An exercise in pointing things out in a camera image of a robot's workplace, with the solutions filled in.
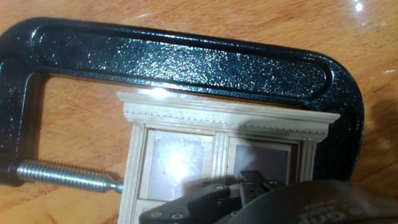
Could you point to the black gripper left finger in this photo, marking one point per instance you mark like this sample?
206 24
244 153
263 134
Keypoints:
199 202

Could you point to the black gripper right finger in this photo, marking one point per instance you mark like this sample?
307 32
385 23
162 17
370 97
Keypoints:
264 186

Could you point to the miniature wooden sliding window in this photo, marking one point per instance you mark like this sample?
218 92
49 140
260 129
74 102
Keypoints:
217 116

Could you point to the black C-clamp with steel screw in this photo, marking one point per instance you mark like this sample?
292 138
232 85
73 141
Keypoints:
186 62

